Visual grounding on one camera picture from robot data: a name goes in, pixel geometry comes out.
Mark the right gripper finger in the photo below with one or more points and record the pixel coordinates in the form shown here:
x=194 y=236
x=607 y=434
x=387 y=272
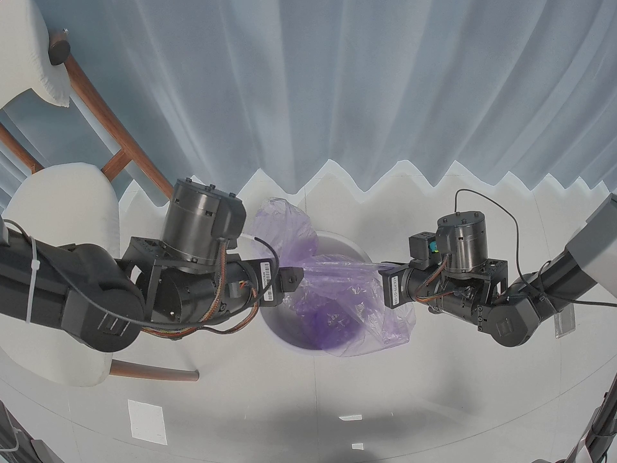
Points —
x=384 y=267

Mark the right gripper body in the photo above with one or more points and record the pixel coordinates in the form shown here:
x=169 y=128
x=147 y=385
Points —
x=407 y=287

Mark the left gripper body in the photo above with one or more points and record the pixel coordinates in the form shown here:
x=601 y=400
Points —
x=250 y=285

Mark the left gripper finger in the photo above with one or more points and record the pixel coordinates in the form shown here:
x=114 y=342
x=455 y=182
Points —
x=290 y=280

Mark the purple plastic bag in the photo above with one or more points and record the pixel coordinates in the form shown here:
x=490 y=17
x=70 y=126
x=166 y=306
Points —
x=337 y=297

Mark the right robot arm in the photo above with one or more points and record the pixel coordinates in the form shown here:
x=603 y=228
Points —
x=511 y=316

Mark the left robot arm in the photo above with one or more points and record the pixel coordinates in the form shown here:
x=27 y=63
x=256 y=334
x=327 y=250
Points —
x=86 y=282

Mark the white trash bin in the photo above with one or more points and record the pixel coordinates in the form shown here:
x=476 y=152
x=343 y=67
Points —
x=282 y=331

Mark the white cushioned wooden chair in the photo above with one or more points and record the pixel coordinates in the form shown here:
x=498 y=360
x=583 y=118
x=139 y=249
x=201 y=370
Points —
x=62 y=200

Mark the white curtain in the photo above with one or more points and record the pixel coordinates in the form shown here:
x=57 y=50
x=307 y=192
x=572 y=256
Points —
x=337 y=65

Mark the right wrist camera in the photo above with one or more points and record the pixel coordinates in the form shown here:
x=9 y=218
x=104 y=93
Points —
x=420 y=248

